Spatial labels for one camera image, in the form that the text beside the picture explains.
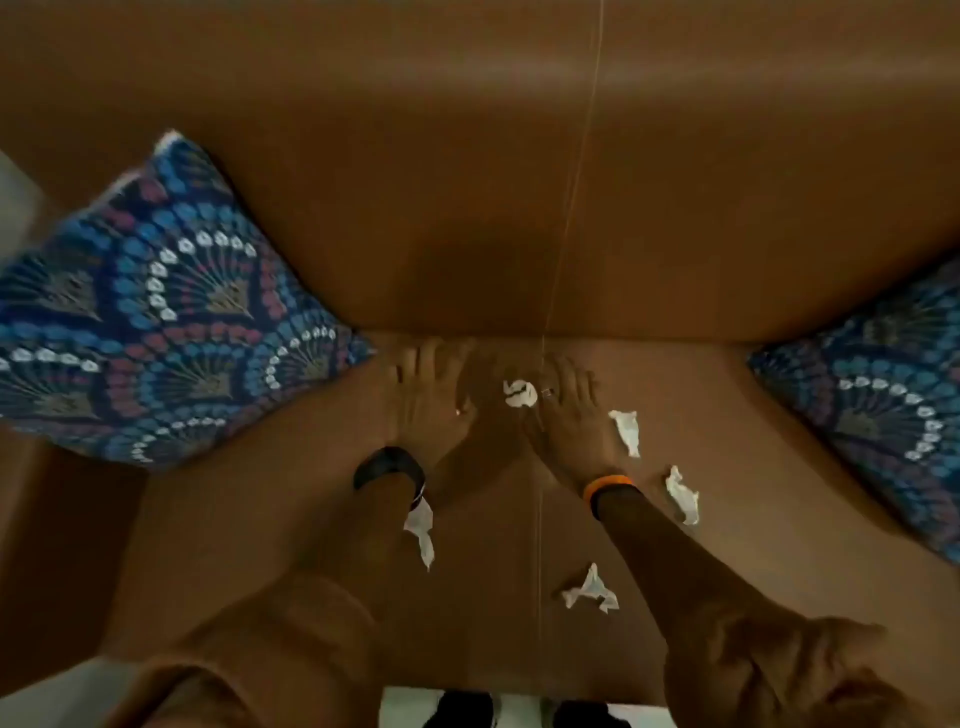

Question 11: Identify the crumpled white tissue piece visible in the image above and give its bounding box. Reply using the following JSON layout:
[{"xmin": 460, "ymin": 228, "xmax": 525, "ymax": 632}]
[
  {"xmin": 665, "ymin": 465, "xmax": 701, "ymax": 527},
  {"xmin": 608, "ymin": 409, "xmax": 642, "ymax": 459}
]

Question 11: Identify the brown sleeve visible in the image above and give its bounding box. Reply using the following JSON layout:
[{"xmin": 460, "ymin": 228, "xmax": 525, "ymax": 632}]
[
  {"xmin": 663, "ymin": 600, "xmax": 948, "ymax": 728},
  {"xmin": 103, "ymin": 570, "xmax": 385, "ymax": 728}
]

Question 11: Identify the orange wristband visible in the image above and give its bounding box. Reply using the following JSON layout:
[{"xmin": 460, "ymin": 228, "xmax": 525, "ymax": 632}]
[{"xmin": 582, "ymin": 474, "xmax": 643, "ymax": 520}]

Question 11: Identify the brown right sleeve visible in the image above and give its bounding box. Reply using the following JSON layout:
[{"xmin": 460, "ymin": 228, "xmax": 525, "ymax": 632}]
[{"xmin": 663, "ymin": 600, "xmax": 948, "ymax": 728}]

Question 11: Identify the brown left sleeve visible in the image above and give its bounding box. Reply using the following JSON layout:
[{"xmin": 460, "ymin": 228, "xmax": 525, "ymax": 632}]
[{"xmin": 103, "ymin": 570, "xmax": 385, "ymax": 728}]

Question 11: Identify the long crumpled white tissue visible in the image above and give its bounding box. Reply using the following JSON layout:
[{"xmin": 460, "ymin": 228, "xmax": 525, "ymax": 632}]
[{"xmin": 402, "ymin": 496, "xmax": 437, "ymax": 572}]

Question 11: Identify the person's left hand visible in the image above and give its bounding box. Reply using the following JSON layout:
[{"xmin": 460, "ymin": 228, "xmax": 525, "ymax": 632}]
[{"xmin": 382, "ymin": 336, "xmax": 478, "ymax": 471}]

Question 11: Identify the wide crumpled white tissue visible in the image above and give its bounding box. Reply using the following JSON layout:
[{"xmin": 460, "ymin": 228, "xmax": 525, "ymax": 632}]
[{"xmin": 561, "ymin": 562, "xmax": 621, "ymax": 615}]

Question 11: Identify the black shoe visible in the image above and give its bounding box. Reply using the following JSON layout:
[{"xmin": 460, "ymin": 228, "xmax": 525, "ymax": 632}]
[
  {"xmin": 441, "ymin": 690, "xmax": 498, "ymax": 728},
  {"xmin": 552, "ymin": 699, "xmax": 633, "ymax": 728}
]

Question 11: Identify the person's right forearm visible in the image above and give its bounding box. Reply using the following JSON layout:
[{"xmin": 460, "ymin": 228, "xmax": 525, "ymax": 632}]
[{"xmin": 596, "ymin": 486, "xmax": 759, "ymax": 646}]

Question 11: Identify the black left shoe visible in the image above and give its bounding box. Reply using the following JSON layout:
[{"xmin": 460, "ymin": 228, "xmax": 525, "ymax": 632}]
[{"xmin": 441, "ymin": 690, "xmax": 498, "ymax": 728}]

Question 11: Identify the large blue patterned cushion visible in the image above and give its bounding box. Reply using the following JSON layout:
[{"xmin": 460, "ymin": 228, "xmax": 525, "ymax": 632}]
[{"xmin": 0, "ymin": 130, "xmax": 375, "ymax": 471}]

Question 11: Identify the black wristband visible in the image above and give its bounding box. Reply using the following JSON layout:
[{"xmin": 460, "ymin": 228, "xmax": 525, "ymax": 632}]
[{"xmin": 352, "ymin": 445, "xmax": 428, "ymax": 513}]

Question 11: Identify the brown sofa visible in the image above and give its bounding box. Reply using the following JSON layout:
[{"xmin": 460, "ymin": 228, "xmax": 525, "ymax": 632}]
[{"xmin": 0, "ymin": 0, "xmax": 960, "ymax": 728}]

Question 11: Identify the person's left forearm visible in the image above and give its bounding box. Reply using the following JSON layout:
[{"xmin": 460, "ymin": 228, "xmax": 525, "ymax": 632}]
[{"xmin": 296, "ymin": 468, "xmax": 432, "ymax": 612}]

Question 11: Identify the black right shoe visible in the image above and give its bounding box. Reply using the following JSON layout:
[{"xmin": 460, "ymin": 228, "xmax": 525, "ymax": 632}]
[{"xmin": 552, "ymin": 699, "xmax": 633, "ymax": 728}]

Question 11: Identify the person's right hand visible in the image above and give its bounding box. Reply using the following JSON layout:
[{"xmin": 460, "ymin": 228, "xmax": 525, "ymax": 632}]
[{"xmin": 517, "ymin": 352, "xmax": 630, "ymax": 496}]

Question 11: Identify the small blue patterned cushion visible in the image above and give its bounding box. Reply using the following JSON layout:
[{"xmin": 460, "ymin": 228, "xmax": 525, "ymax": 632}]
[{"xmin": 747, "ymin": 253, "xmax": 960, "ymax": 566}]

